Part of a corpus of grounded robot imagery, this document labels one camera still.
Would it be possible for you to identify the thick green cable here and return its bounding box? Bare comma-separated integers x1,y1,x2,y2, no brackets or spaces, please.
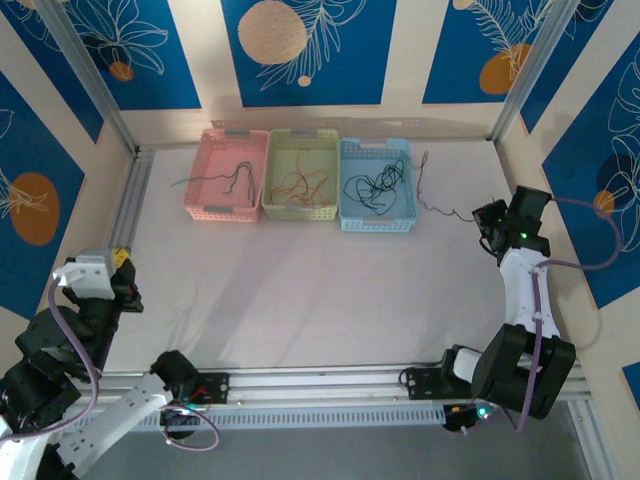
222,162,259,199

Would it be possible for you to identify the blue plastic basket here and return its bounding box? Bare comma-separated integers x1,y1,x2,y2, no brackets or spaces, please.
337,137,419,235

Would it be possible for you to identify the pink plastic basket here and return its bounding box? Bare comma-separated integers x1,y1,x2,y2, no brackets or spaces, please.
180,127,271,224

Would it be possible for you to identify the green plastic basket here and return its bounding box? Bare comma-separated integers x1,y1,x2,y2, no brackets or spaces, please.
259,127,341,223

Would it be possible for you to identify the perforated metal strip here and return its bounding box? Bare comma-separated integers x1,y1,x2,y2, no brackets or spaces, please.
209,117,434,132

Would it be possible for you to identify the aluminium side rail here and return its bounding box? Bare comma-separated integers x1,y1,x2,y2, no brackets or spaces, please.
102,146,155,281

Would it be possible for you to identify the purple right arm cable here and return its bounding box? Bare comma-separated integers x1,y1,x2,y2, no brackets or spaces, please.
497,196,624,435

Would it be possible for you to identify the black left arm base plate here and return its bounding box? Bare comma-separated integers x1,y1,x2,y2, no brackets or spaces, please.
192,372,231,406

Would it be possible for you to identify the aluminium frame post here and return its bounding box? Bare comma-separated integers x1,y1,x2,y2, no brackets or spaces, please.
488,0,586,144
37,0,141,156

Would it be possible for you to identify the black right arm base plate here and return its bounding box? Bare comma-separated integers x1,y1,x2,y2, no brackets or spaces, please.
402,368,451,401

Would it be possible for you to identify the grey slotted cable duct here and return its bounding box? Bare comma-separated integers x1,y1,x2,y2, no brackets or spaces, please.
64,404,449,434

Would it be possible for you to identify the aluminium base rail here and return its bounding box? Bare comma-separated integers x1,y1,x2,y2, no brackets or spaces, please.
94,360,594,415

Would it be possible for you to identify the aluminium frame bar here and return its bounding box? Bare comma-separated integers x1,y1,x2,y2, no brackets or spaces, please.
567,399,609,480

